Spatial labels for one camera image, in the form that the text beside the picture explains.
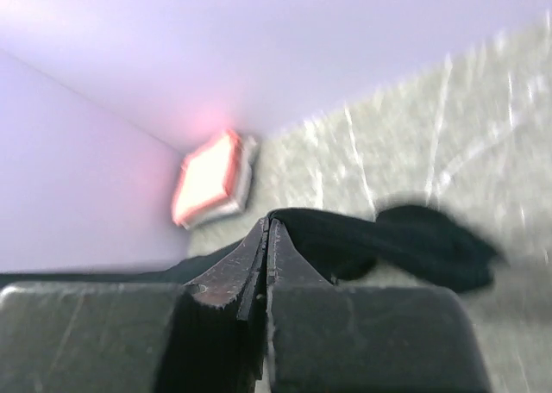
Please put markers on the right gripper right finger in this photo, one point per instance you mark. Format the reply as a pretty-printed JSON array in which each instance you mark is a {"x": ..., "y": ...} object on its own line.
[{"x": 326, "y": 338}]

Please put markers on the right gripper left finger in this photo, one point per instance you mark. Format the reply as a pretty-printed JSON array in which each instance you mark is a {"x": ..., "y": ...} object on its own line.
[{"x": 99, "y": 337}]

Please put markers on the black t shirt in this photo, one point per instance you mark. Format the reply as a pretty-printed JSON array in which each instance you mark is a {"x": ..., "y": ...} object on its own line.
[{"x": 422, "y": 241}]

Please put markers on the white folded t shirt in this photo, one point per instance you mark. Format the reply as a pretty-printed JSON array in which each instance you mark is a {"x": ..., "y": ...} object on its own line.
[{"x": 237, "y": 201}]

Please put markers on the pink folded t shirt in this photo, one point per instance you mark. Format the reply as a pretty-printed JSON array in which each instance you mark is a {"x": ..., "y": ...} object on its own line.
[{"x": 207, "y": 177}]

